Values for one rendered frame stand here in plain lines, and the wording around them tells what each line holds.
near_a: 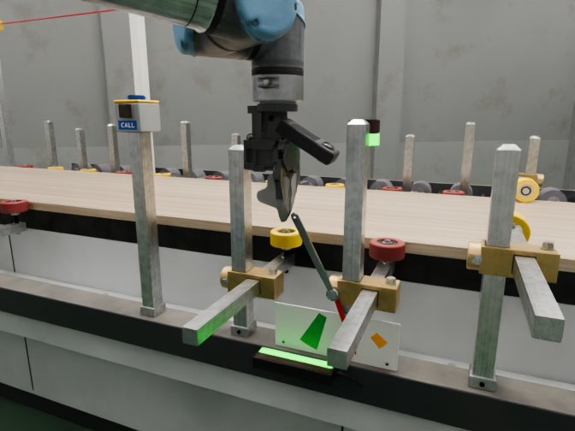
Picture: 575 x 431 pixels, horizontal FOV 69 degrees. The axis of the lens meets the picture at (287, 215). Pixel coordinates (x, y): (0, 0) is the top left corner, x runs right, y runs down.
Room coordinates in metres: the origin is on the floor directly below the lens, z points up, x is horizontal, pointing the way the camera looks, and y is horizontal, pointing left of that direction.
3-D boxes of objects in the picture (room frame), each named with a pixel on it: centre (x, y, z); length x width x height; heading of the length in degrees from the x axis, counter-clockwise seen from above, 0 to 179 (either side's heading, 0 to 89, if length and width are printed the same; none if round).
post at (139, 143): (0.99, 0.34, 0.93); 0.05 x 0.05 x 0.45; 68
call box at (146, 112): (0.99, 0.34, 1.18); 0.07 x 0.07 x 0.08; 68
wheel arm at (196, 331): (0.83, 0.08, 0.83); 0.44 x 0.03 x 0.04; 158
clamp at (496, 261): (0.69, -0.38, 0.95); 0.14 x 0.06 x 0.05; 68
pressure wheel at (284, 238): (1.02, 0.00, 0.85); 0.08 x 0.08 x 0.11
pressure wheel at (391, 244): (0.92, -0.23, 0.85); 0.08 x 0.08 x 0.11
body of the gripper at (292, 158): (0.77, 0.02, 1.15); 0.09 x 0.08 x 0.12; 68
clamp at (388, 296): (0.78, -0.15, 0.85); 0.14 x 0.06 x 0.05; 68
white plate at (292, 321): (0.78, -0.09, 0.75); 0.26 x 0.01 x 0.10; 68
